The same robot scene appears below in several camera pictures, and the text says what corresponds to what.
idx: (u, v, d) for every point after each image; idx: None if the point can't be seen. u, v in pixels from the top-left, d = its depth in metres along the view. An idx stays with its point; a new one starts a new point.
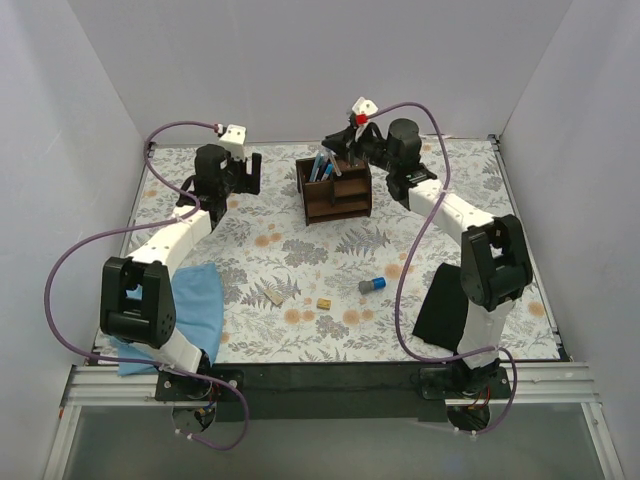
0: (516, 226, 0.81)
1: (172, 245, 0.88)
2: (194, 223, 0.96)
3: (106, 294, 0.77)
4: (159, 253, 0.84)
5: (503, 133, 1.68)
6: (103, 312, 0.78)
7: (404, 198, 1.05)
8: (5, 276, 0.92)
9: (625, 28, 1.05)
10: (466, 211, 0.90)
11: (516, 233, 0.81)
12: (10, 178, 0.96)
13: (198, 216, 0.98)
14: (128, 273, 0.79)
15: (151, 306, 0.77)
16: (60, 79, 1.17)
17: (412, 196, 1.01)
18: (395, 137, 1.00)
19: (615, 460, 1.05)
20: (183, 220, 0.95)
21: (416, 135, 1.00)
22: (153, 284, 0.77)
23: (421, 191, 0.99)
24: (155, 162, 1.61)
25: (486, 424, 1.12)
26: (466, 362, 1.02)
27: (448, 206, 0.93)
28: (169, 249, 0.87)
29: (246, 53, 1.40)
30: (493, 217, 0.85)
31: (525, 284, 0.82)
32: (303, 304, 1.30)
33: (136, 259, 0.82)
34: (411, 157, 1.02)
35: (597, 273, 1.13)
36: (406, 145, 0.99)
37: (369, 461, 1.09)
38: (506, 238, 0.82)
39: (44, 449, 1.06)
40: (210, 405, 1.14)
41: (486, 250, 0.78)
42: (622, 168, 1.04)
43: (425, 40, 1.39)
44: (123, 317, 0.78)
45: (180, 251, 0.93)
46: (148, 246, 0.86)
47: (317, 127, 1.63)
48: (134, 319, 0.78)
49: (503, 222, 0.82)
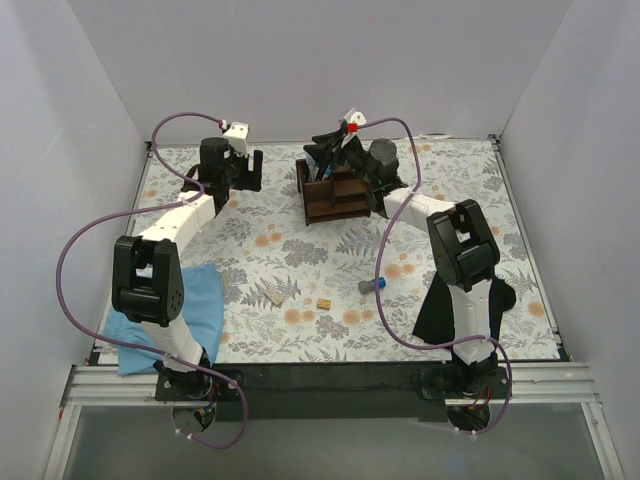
0: (477, 209, 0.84)
1: (180, 225, 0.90)
2: (200, 205, 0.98)
3: (117, 268, 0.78)
4: (167, 232, 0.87)
5: (502, 133, 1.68)
6: (114, 288, 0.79)
7: (381, 208, 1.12)
8: (4, 277, 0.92)
9: (625, 29, 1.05)
10: (431, 203, 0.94)
11: (478, 213, 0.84)
12: (11, 178, 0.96)
13: (204, 200, 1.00)
14: (140, 251, 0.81)
15: (162, 280, 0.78)
16: (61, 79, 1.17)
17: (390, 205, 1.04)
18: (375, 158, 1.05)
19: (615, 460, 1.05)
20: (189, 202, 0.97)
21: (393, 155, 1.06)
22: (163, 258, 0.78)
23: (394, 196, 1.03)
24: (155, 162, 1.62)
25: (486, 424, 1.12)
26: (462, 356, 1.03)
27: (416, 200, 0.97)
28: (176, 228, 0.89)
29: (246, 53, 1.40)
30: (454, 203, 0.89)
31: (493, 260, 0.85)
32: (303, 304, 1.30)
33: (147, 238, 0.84)
34: (390, 176, 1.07)
35: (596, 273, 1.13)
36: (385, 166, 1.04)
37: (369, 461, 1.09)
38: (469, 219, 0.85)
39: (44, 449, 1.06)
40: (210, 405, 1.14)
41: (449, 231, 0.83)
42: (622, 169, 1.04)
43: (426, 40, 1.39)
44: (134, 292, 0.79)
45: (186, 234, 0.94)
46: (157, 226, 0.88)
47: (318, 127, 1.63)
48: (144, 294, 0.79)
49: (463, 205, 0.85)
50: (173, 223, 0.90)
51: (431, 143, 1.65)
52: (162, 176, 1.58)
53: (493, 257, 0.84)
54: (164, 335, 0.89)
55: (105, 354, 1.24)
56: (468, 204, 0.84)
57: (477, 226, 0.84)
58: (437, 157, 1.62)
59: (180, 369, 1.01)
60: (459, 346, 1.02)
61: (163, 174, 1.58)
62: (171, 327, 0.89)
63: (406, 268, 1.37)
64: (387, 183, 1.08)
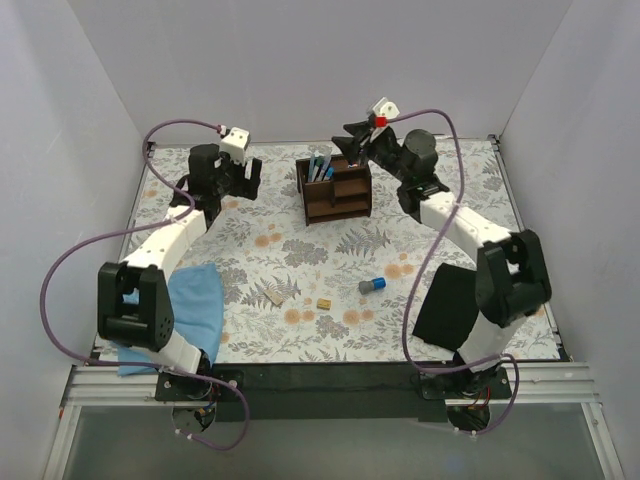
0: (535, 243, 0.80)
1: (166, 247, 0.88)
2: (189, 222, 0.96)
3: (102, 297, 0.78)
4: (154, 256, 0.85)
5: (502, 133, 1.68)
6: (100, 317, 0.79)
7: (414, 210, 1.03)
8: (4, 276, 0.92)
9: (624, 29, 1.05)
10: (481, 226, 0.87)
11: (534, 249, 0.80)
12: (11, 178, 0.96)
13: (192, 216, 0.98)
14: (123, 279, 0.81)
15: (150, 309, 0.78)
16: (61, 80, 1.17)
17: (423, 211, 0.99)
18: (411, 150, 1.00)
19: (615, 460, 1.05)
20: (177, 220, 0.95)
21: (431, 148, 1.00)
22: (149, 286, 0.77)
23: (433, 203, 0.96)
24: (155, 162, 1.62)
25: (486, 424, 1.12)
26: (470, 367, 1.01)
27: (461, 219, 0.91)
28: (164, 252, 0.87)
29: (246, 53, 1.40)
30: (510, 231, 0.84)
31: (541, 301, 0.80)
32: (303, 304, 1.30)
33: (132, 263, 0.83)
34: (425, 171, 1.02)
35: (597, 273, 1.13)
36: (421, 159, 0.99)
37: (369, 461, 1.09)
38: (523, 254, 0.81)
39: (43, 449, 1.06)
40: (210, 405, 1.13)
41: (503, 267, 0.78)
42: (623, 169, 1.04)
43: (425, 41, 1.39)
44: (120, 321, 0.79)
45: (174, 254, 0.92)
46: (142, 250, 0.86)
47: (318, 127, 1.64)
48: (131, 323, 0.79)
49: (519, 237, 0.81)
50: (160, 245, 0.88)
51: None
52: (162, 176, 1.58)
53: (544, 296, 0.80)
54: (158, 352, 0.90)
55: (106, 354, 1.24)
56: (526, 238, 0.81)
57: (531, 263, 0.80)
58: None
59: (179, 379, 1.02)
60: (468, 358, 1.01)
61: (163, 174, 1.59)
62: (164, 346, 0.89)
63: (406, 268, 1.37)
64: (422, 178, 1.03)
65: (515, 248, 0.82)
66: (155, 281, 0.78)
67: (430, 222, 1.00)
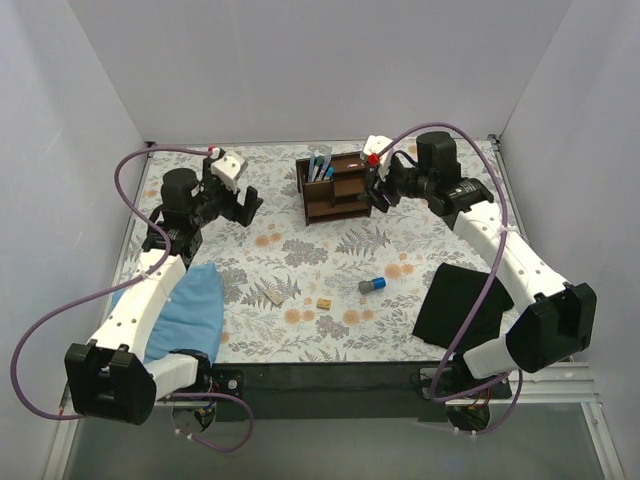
0: (590, 304, 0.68)
1: (139, 315, 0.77)
2: (164, 275, 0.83)
3: (74, 382, 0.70)
4: (126, 332, 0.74)
5: (502, 133, 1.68)
6: (76, 402, 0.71)
7: (449, 213, 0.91)
8: (5, 276, 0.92)
9: (625, 28, 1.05)
10: (531, 268, 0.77)
11: (589, 307, 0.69)
12: (11, 178, 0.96)
13: (167, 264, 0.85)
14: (96, 360, 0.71)
15: (126, 396, 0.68)
16: (60, 79, 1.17)
17: (458, 219, 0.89)
18: (425, 142, 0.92)
19: (616, 460, 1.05)
20: (150, 275, 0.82)
21: (450, 139, 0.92)
22: (118, 372, 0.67)
23: (475, 221, 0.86)
24: (155, 162, 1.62)
25: (486, 424, 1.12)
26: (471, 370, 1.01)
27: (510, 258, 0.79)
28: (137, 323, 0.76)
29: (246, 53, 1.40)
30: (564, 283, 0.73)
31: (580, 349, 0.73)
32: (303, 304, 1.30)
33: (102, 344, 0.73)
34: (447, 165, 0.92)
35: (597, 274, 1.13)
36: (437, 148, 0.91)
37: (369, 460, 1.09)
38: (572, 310, 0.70)
39: (44, 448, 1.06)
40: (211, 405, 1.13)
41: (548, 326, 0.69)
42: (624, 169, 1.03)
43: (425, 41, 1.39)
44: (98, 401, 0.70)
45: (153, 311, 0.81)
46: (113, 322, 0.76)
47: (318, 127, 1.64)
48: (109, 406, 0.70)
49: (572, 291, 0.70)
50: (132, 314, 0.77)
51: None
52: (162, 175, 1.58)
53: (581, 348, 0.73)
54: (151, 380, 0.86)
55: None
56: (582, 296, 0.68)
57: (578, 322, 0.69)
58: None
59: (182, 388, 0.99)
60: (472, 365, 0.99)
61: (162, 173, 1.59)
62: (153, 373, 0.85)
63: (406, 268, 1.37)
64: (445, 177, 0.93)
65: (565, 299, 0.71)
66: (129, 368, 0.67)
67: (466, 238, 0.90)
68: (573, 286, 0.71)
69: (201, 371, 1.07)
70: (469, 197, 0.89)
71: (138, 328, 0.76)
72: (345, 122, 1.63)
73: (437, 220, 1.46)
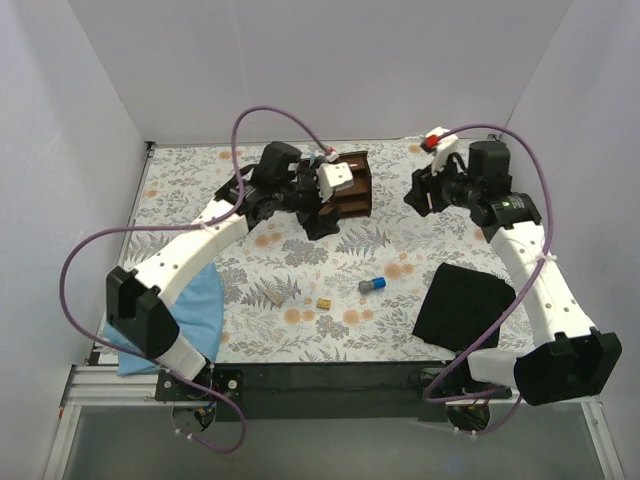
0: (610, 358, 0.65)
1: (182, 261, 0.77)
2: (221, 231, 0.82)
3: (108, 299, 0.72)
4: (165, 274, 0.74)
5: (502, 133, 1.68)
6: (107, 314, 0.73)
7: (488, 224, 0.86)
8: (5, 276, 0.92)
9: (625, 28, 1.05)
10: (560, 304, 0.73)
11: (608, 359, 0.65)
12: (11, 179, 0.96)
13: (229, 221, 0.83)
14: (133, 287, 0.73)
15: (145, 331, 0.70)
16: (61, 80, 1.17)
17: (497, 234, 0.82)
18: (479, 146, 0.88)
19: (615, 460, 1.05)
20: (208, 226, 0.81)
21: (504, 147, 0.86)
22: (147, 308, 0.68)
23: (514, 241, 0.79)
24: (155, 162, 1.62)
25: (486, 424, 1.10)
26: (472, 371, 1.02)
27: (540, 288, 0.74)
28: (177, 268, 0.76)
29: (246, 53, 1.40)
30: (591, 328, 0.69)
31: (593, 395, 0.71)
32: (303, 304, 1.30)
33: (140, 276, 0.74)
34: (497, 174, 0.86)
35: (597, 274, 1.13)
36: (489, 155, 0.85)
37: (369, 460, 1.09)
38: (593, 356, 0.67)
39: (44, 449, 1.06)
40: (210, 405, 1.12)
41: (560, 370, 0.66)
42: (624, 169, 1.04)
43: (425, 41, 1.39)
44: (123, 325, 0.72)
45: (196, 264, 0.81)
46: (156, 261, 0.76)
47: (318, 127, 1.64)
48: (132, 332, 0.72)
49: (598, 340, 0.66)
50: (177, 258, 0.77)
51: None
52: (162, 176, 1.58)
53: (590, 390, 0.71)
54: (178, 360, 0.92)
55: (106, 354, 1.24)
56: (609, 348, 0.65)
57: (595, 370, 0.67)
58: None
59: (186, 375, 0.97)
60: (476, 371, 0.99)
61: (162, 173, 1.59)
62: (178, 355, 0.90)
63: (406, 268, 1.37)
64: (494, 186, 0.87)
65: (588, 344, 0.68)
66: (152, 309, 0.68)
67: (500, 254, 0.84)
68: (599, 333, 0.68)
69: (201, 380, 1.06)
70: (517, 212, 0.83)
71: (176, 275, 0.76)
72: (345, 122, 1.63)
73: (437, 221, 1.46)
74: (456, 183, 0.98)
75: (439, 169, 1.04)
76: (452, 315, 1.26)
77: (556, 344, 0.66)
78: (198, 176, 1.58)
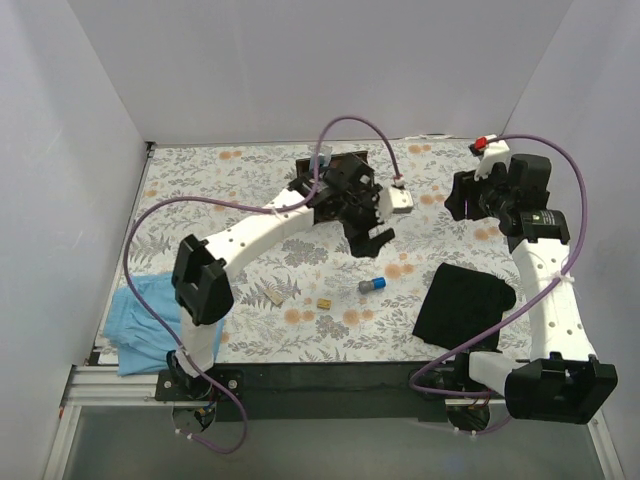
0: (602, 388, 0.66)
1: (248, 241, 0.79)
2: (288, 220, 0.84)
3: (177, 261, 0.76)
4: (231, 249, 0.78)
5: (503, 133, 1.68)
6: (173, 276, 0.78)
7: (514, 233, 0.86)
8: (5, 277, 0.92)
9: (626, 27, 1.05)
10: (565, 325, 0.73)
11: (601, 388, 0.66)
12: (11, 178, 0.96)
13: (297, 213, 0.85)
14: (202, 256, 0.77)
15: (203, 298, 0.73)
16: (60, 79, 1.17)
17: (519, 246, 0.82)
18: (523, 157, 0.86)
19: (616, 460, 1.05)
20: (277, 212, 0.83)
21: (546, 161, 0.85)
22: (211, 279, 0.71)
23: (535, 255, 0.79)
24: (155, 162, 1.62)
25: (486, 424, 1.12)
26: (470, 372, 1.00)
27: (548, 305, 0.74)
28: (243, 247, 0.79)
29: (247, 53, 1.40)
30: (590, 356, 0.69)
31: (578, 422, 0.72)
32: (303, 304, 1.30)
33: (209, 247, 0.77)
34: (533, 186, 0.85)
35: (597, 274, 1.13)
36: (529, 166, 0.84)
37: (369, 460, 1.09)
38: (585, 381, 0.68)
39: (44, 449, 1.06)
40: (210, 405, 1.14)
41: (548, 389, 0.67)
42: (624, 169, 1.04)
43: (425, 41, 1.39)
44: (185, 289, 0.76)
45: (261, 245, 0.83)
46: (226, 235, 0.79)
47: (318, 127, 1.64)
48: (191, 297, 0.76)
49: (592, 367, 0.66)
50: (244, 237, 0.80)
51: (432, 143, 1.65)
52: (162, 176, 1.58)
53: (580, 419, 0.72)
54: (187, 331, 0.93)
55: (106, 354, 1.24)
56: (602, 377, 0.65)
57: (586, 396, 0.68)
58: (437, 156, 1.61)
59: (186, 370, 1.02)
60: (474, 373, 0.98)
61: (163, 173, 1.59)
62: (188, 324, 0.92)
63: (406, 268, 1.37)
64: (529, 197, 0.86)
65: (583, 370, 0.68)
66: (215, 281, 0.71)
67: (518, 267, 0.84)
68: (597, 361, 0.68)
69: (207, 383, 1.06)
70: (547, 227, 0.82)
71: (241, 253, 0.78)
72: (345, 122, 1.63)
73: (436, 221, 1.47)
74: (494, 191, 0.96)
75: (483, 175, 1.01)
76: (453, 316, 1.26)
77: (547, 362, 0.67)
78: (197, 176, 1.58)
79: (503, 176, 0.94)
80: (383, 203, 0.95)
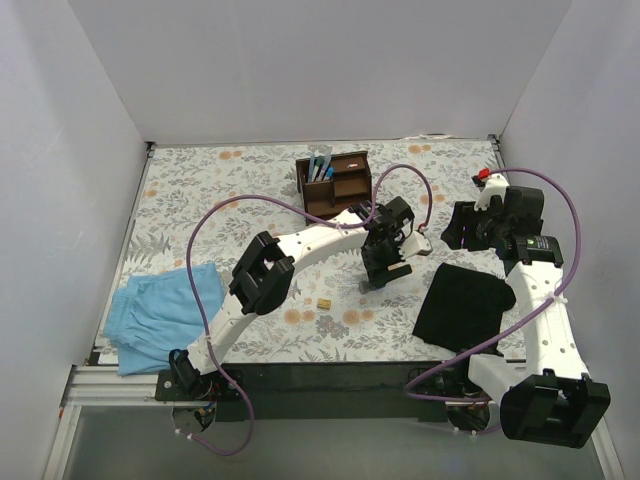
0: (596, 408, 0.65)
1: (313, 247, 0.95)
2: (348, 236, 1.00)
3: (249, 251, 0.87)
4: (299, 250, 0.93)
5: (502, 133, 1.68)
6: (237, 265, 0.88)
7: (511, 257, 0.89)
8: (5, 277, 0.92)
9: (625, 28, 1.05)
10: (558, 343, 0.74)
11: (594, 408, 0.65)
12: (11, 178, 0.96)
13: (355, 231, 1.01)
14: (271, 251, 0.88)
15: (267, 286, 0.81)
16: (60, 79, 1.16)
17: (516, 267, 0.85)
18: (515, 187, 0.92)
19: (616, 460, 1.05)
20: (340, 229, 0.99)
21: (540, 192, 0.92)
22: (278, 272, 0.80)
23: (528, 276, 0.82)
24: (155, 162, 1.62)
25: (486, 424, 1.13)
26: (468, 375, 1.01)
27: (541, 323, 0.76)
28: (309, 250, 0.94)
29: (246, 53, 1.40)
30: (582, 374, 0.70)
31: (570, 442, 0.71)
32: (303, 304, 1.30)
33: (281, 246, 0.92)
34: (527, 213, 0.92)
35: (596, 274, 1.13)
36: (523, 195, 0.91)
37: (369, 460, 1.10)
38: (578, 401, 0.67)
39: (43, 450, 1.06)
40: (210, 405, 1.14)
41: (541, 408, 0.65)
42: (624, 170, 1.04)
43: (425, 40, 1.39)
44: (248, 277, 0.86)
45: (320, 254, 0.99)
46: (295, 237, 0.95)
47: (318, 127, 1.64)
48: (252, 284, 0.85)
49: (586, 386, 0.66)
50: (310, 242, 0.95)
51: (431, 143, 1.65)
52: (162, 176, 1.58)
53: (572, 441, 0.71)
54: (227, 320, 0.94)
55: (106, 354, 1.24)
56: (595, 396, 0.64)
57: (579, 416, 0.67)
58: (436, 156, 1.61)
59: (195, 363, 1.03)
60: (472, 372, 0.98)
61: (163, 173, 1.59)
62: (232, 313, 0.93)
63: None
64: (523, 223, 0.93)
65: (577, 389, 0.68)
66: (282, 275, 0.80)
67: (514, 288, 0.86)
68: (589, 380, 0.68)
69: (207, 381, 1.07)
70: (542, 251, 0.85)
71: (305, 255, 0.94)
72: (345, 122, 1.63)
73: (437, 221, 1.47)
74: (491, 219, 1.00)
75: (483, 207, 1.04)
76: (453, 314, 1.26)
77: (540, 378, 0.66)
78: (197, 176, 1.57)
79: (500, 207, 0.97)
80: (409, 244, 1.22)
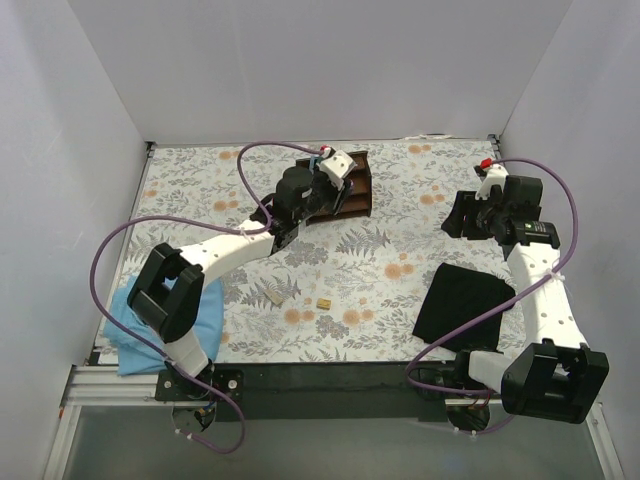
0: (595, 379, 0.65)
1: (222, 254, 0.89)
2: (256, 240, 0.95)
3: (146, 271, 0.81)
4: (204, 258, 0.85)
5: (503, 133, 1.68)
6: (133, 288, 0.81)
7: (508, 243, 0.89)
8: (5, 277, 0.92)
9: (625, 28, 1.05)
10: (556, 316, 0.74)
11: (592, 377, 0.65)
12: (11, 178, 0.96)
13: (263, 237, 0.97)
14: (174, 263, 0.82)
15: (175, 303, 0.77)
16: (60, 78, 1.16)
17: (514, 250, 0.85)
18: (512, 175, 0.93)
19: (616, 460, 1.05)
20: (246, 235, 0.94)
21: (538, 180, 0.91)
22: (186, 281, 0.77)
23: (527, 256, 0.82)
24: (155, 162, 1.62)
25: (486, 424, 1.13)
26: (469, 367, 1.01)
27: (540, 298, 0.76)
28: (217, 257, 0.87)
29: (246, 53, 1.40)
30: (581, 344, 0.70)
31: (569, 418, 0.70)
32: (303, 304, 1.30)
33: (184, 253, 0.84)
34: (525, 201, 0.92)
35: (596, 274, 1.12)
36: (522, 183, 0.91)
37: (370, 460, 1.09)
38: (578, 372, 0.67)
39: (43, 449, 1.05)
40: (210, 405, 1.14)
41: (540, 376, 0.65)
42: (624, 170, 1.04)
43: (426, 40, 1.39)
44: (148, 298, 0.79)
45: (229, 262, 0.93)
46: (200, 247, 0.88)
47: (318, 127, 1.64)
48: (152, 305, 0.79)
49: (584, 355, 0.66)
50: (217, 250, 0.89)
51: (431, 143, 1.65)
52: (162, 176, 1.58)
53: (572, 417, 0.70)
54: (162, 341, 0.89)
55: (106, 354, 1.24)
56: (594, 365, 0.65)
57: (579, 389, 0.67)
58: (436, 156, 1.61)
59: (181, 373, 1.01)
60: (472, 371, 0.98)
61: (163, 173, 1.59)
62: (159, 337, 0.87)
63: (406, 268, 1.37)
64: (522, 211, 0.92)
65: (576, 360, 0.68)
66: (191, 284, 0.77)
67: (514, 270, 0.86)
68: (588, 350, 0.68)
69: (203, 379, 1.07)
70: (539, 235, 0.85)
71: (215, 263, 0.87)
72: (345, 122, 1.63)
73: (436, 220, 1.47)
74: (491, 208, 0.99)
75: (484, 196, 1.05)
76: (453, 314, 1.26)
77: (540, 347, 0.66)
78: (197, 176, 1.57)
79: (500, 196, 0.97)
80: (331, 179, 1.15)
